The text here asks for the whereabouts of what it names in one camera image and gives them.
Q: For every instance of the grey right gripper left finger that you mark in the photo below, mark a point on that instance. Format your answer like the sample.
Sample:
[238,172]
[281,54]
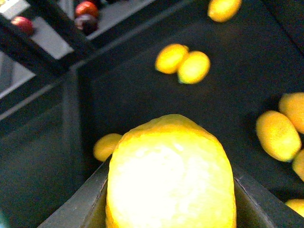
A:
[86,208]

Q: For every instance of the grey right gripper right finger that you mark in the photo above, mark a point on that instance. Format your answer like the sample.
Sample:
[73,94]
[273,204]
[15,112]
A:
[258,208]

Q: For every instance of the black fruit tray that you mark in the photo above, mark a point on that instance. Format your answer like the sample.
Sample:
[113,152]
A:
[254,62]

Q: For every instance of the red apple on tray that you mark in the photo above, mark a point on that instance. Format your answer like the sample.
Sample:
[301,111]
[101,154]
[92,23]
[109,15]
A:
[24,24]

